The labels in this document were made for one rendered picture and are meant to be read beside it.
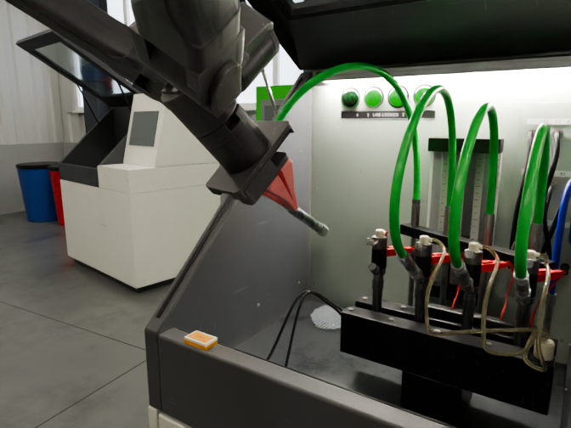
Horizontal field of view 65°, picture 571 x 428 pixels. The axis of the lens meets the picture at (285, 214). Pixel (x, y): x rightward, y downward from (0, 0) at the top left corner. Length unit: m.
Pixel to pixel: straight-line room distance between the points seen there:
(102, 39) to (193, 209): 3.15
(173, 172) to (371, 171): 2.69
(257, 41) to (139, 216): 3.14
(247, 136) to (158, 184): 3.15
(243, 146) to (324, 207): 0.75
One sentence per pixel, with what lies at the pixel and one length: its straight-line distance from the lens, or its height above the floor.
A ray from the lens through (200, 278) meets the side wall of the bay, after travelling 0.91.
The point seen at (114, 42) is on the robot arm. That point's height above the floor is 1.43.
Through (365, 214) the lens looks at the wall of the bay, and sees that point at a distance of 1.14.
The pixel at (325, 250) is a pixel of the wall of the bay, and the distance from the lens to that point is 1.22.
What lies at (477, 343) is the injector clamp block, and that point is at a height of 0.98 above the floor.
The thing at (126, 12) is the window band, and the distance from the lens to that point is 7.02.
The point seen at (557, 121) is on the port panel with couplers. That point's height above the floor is 1.32.
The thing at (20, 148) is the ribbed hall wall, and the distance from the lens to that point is 7.79.
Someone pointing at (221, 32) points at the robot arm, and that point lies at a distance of 0.34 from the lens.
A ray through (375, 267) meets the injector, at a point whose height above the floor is 1.07.
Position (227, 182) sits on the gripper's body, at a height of 1.26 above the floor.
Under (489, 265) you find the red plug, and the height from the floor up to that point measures 1.09.
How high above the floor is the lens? 1.32
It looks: 12 degrees down
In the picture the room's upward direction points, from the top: straight up
